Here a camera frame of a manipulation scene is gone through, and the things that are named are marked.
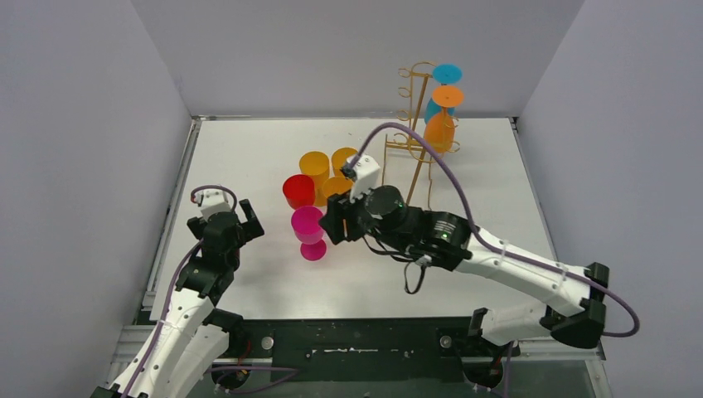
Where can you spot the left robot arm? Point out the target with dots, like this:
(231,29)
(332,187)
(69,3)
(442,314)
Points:
(192,332)

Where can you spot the yellow wine glass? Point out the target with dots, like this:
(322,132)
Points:
(339,159)
(336,185)
(316,165)

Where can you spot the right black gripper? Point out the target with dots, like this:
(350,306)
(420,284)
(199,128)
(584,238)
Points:
(340,209)

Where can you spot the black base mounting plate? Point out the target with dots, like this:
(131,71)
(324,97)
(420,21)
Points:
(372,349)

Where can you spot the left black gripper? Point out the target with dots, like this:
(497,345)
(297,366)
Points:
(241,225)

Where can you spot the gold wire glass rack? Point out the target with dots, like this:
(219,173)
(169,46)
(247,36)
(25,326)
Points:
(417,91)

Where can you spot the orange plastic wine glass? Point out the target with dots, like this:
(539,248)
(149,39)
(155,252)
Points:
(440,123)

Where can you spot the yellow wine glass front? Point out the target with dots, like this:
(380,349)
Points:
(316,165)

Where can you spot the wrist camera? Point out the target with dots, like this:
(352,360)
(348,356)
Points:
(364,171)
(211,201)

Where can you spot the pink plastic wine glass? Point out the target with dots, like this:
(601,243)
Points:
(305,224)

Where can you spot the red plastic wine glass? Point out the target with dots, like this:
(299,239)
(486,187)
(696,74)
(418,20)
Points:
(299,191)

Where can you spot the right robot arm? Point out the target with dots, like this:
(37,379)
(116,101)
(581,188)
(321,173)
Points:
(566,302)

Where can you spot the blue plastic wine glass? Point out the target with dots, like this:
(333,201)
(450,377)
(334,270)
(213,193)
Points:
(446,74)

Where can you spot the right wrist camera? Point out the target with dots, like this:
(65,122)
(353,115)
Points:
(364,171)

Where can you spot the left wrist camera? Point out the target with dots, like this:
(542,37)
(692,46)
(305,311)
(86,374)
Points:
(211,201)

